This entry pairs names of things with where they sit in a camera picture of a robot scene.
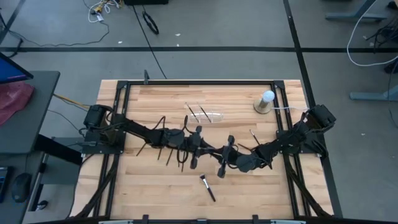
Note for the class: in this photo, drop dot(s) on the red cloth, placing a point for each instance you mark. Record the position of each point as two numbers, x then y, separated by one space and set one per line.
12 99

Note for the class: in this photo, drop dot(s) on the black box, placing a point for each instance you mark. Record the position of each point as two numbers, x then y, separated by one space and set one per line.
146 2

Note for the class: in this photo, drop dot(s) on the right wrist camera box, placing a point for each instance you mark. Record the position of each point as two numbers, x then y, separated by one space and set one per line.
247 163

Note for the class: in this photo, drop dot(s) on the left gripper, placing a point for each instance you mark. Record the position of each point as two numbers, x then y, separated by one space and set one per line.
194 146

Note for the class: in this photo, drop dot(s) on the table lamp white bulb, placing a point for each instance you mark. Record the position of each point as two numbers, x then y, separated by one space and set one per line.
269 95

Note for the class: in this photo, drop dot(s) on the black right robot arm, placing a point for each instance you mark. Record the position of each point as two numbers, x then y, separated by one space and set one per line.
280 143

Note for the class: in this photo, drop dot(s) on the large brush silver ferrule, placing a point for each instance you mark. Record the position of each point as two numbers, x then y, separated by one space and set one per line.
209 190

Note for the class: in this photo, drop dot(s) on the black stand crossbar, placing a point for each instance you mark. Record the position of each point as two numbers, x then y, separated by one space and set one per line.
56 149

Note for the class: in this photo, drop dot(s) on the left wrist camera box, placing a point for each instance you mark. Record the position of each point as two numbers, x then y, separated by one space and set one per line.
176 138

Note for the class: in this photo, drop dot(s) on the clear acrylic brush organizer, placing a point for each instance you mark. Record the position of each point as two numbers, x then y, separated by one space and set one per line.
217 117

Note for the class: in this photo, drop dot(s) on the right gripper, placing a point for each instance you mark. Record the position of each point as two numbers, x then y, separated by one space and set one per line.
229 155

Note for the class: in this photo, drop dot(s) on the monitor with blue screen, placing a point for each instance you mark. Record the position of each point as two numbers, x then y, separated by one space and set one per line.
9 70

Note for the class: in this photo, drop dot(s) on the black computer mouse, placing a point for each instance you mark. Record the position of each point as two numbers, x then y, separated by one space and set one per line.
21 188

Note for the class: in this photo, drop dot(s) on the dark grey side desk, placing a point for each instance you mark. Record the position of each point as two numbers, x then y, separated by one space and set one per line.
28 130

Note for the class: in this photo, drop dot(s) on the small dark pencil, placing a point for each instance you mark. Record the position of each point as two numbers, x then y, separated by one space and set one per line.
183 166

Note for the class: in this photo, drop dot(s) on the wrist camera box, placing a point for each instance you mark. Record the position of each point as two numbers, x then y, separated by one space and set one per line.
247 163
176 138

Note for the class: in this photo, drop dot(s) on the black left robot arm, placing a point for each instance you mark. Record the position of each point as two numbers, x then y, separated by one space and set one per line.
140 130

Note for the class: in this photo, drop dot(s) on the black aluminium table frame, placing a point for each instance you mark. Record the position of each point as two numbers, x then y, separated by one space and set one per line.
199 82

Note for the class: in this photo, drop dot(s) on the grey desk foot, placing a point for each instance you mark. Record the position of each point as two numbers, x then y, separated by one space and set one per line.
354 15
373 96

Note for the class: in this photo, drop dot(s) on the black keyboard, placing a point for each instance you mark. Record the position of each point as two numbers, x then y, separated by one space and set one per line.
3 183

